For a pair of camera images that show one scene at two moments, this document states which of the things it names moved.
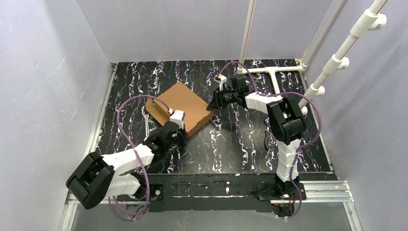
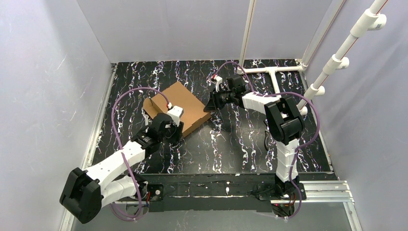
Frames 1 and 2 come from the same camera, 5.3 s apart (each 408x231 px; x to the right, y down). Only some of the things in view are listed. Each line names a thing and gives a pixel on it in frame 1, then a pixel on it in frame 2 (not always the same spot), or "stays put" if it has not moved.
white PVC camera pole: (370, 19) stays put
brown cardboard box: (179, 97) stays put
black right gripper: (218, 98) stays put
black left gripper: (180, 135) to (178, 131)
